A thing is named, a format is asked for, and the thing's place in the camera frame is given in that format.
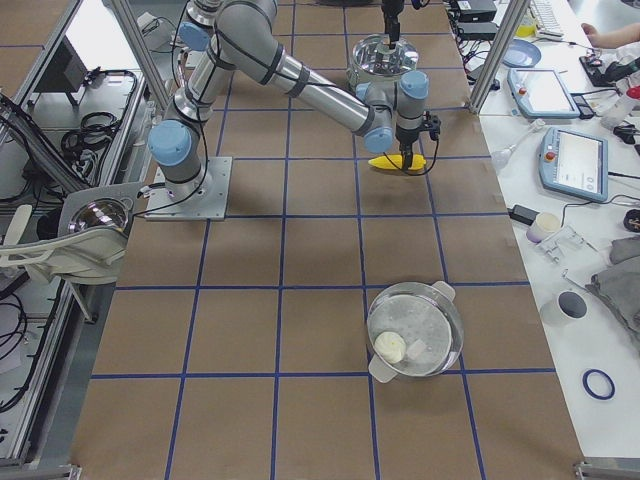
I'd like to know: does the blue ring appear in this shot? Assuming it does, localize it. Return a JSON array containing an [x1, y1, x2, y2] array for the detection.
[[582, 368, 616, 401]]

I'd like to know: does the glass pot lid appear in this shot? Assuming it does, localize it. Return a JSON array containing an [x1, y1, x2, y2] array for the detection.
[[351, 34, 419, 77]]

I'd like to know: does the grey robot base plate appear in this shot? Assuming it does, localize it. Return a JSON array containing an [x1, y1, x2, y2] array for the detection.
[[143, 156, 232, 221]]

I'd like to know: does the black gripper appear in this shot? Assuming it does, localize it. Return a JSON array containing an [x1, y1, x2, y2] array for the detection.
[[398, 127, 418, 169], [381, 0, 403, 49]]

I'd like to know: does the white paper cup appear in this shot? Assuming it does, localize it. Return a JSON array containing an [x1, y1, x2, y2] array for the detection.
[[540, 290, 588, 327]]

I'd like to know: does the blue plate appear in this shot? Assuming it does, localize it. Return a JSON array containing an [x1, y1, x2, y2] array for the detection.
[[502, 39, 542, 68]]

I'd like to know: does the far teach pendant tablet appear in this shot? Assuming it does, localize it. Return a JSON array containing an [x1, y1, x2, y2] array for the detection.
[[507, 68, 580, 119]]

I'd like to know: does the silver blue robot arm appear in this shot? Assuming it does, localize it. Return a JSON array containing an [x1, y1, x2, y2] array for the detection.
[[148, 1, 440, 203]]

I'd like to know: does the teach pendant tablet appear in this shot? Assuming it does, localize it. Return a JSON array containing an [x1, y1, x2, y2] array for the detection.
[[507, 68, 580, 119], [538, 127, 609, 203]]

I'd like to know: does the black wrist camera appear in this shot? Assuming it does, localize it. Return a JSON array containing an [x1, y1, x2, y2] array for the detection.
[[422, 112, 441, 142]]

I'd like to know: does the yellow toy corn cob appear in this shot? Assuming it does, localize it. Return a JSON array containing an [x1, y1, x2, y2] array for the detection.
[[368, 154, 426, 173]]

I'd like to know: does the black power adapter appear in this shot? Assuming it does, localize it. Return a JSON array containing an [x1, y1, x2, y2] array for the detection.
[[508, 204, 538, 226]]

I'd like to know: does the small white lilac cup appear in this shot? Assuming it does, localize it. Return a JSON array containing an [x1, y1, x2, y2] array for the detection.
[[526, 212, 561, 243]]

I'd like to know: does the clear plastic holder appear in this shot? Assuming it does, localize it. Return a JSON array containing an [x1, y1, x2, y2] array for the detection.
[[536, 225, 587, 264]]

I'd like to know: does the grey cloth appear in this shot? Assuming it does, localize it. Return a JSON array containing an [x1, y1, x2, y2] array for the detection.
[[586, 237, 640, 349]]

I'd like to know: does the near teach pendant tablet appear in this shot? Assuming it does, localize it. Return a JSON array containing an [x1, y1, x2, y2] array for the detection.
[[538, 127, 609, 203]]

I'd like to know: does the steel bowl on stand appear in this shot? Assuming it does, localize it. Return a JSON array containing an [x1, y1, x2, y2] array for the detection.
[[67, 198, 129, 233]]

